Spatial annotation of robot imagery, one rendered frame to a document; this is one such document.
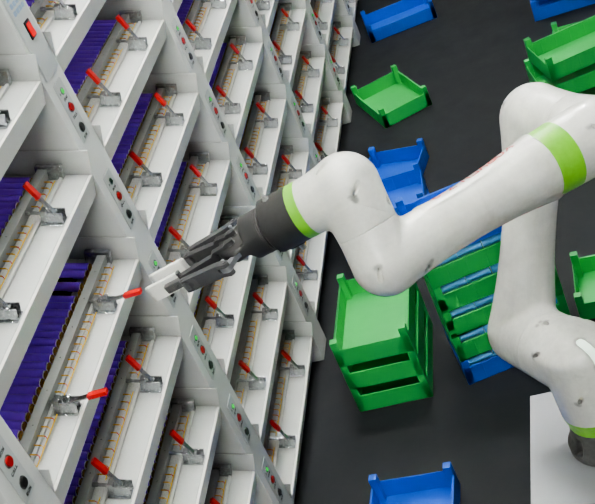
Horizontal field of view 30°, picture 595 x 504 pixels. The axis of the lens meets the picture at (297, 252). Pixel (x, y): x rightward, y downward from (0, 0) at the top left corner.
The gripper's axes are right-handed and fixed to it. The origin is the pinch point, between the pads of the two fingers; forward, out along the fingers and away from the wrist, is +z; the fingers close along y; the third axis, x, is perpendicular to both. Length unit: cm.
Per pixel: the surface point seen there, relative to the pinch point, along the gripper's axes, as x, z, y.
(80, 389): -5.2, 20.5, -10.3
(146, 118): -1, 24, 80
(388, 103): -99, 21, 242
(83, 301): -1.2, 22.8, 10.6
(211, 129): -18, 21, 97
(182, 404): -40, 33, 25
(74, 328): -1.3, 22.6, 2.9
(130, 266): -6.1, 19.3, 24.6
